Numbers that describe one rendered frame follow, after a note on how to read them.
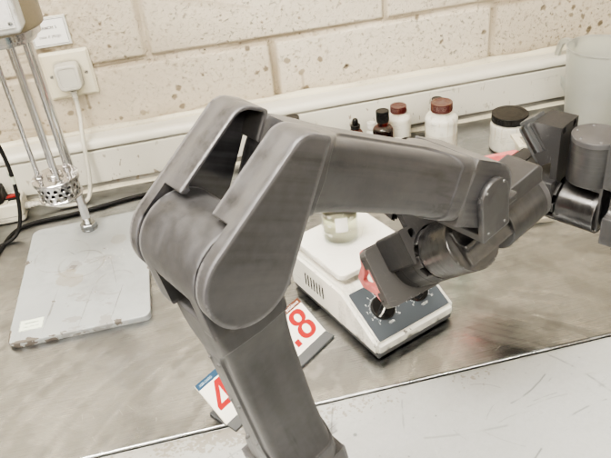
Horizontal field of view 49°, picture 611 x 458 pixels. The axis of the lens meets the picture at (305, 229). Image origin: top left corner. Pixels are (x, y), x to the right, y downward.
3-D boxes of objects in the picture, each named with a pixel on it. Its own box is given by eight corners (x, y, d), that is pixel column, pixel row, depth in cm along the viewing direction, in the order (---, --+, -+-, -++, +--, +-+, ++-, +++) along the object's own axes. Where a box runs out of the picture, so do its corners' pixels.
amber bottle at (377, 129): (395, 160, 127) (394, 114, 122) (375, 162, 127) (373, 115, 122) (392, 151, 130) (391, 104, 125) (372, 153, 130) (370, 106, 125)
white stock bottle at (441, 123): (451, 164, 124) (453, 110, 118) (420, 159, 126) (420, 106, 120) (460, 149, 128) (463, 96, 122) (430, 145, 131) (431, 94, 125)
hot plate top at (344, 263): (412, 247, 90) (412, 242, 90) (341, 283, 85) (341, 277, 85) (358, 211, 99) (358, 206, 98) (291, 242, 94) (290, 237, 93)
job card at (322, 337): (335, 336, 89) (332, 313, 86) (291, 378, 83) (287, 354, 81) (299, 320, 92) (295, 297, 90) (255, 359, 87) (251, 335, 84)
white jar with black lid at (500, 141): (532, 152, 125) (535, 116, 121) (497, 157, 124) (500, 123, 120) (516, 136, 130) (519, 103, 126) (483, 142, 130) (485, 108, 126)
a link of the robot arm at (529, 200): (488, 198, 71) (485, 99, 63) (562, 229, 65) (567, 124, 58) (415, 258, 66) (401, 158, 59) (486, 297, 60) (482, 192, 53)
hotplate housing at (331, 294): (454, 318, 89) (455, 272, 85) (377, 363, 84) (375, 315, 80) (354, 245, 105) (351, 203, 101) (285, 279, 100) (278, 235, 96)
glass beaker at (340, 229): (368, 239, 92) (365, 189, 87) (336, 254, 90) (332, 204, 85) (343, 222, 96) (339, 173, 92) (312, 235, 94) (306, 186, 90)
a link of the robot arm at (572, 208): (548, 178, 81) (605, 194, 76) (571, 159, 84) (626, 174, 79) (543, 225, 84) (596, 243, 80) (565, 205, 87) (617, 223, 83)
